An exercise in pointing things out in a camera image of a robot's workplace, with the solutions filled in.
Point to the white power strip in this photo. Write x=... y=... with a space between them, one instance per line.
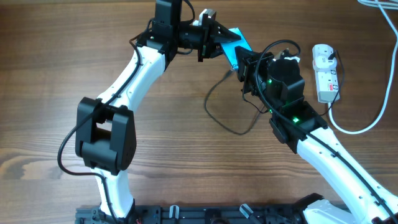
x=326 y=82

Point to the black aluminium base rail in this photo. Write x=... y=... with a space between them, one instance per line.
x=281 y=213

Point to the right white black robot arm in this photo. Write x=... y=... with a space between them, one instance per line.
x=278 y=84

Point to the turquoise Samsung Galaxy smartphone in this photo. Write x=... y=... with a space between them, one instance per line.
x=229 y=48

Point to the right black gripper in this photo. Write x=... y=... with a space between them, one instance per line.
x=246 y=66

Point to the white USB charger plug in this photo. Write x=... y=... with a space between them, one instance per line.
x=322 y=63

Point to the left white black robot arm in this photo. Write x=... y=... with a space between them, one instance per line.
x=106 y=136

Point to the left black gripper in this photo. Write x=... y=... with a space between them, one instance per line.
x=210 y=37

